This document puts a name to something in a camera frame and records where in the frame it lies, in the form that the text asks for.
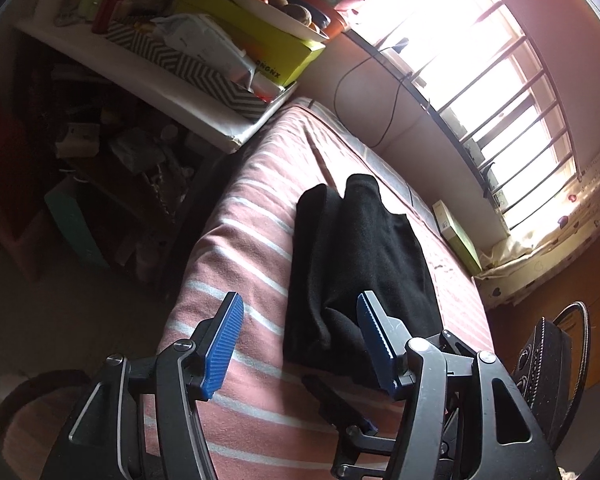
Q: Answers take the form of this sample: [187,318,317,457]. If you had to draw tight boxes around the black pants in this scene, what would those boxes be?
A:
[283,174,442,388]

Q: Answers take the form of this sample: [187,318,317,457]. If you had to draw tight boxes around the pink striped bed sheet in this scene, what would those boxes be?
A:
[162,98,492,479]

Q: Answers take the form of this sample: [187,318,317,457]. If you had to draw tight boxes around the green white flat box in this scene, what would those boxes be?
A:
[432,200,482,276]

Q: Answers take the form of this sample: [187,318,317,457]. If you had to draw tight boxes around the cream heart pattern curtain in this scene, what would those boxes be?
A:
[475,152,600,310]

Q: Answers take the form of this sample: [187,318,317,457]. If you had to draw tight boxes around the chevron pattern box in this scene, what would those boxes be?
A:
[105,22,297,122]

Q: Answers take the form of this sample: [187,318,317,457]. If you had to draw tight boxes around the white side shelf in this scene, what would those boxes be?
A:
[16,18,296,154]

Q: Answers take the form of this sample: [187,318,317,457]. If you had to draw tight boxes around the yellow green shoe box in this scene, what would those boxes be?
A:
[171,0,325,87]

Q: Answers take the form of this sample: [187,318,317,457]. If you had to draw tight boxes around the black window bars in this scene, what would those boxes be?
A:
[353,0,576,229]

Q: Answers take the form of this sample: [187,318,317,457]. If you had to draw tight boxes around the white tissue packet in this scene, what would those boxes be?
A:
[151,13,256,90]

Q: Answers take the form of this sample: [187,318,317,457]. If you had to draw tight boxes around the white fruit plate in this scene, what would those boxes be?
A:
[233,0,329,44]

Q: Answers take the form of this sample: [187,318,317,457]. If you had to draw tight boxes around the black cable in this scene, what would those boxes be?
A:
[332,44,416,150]

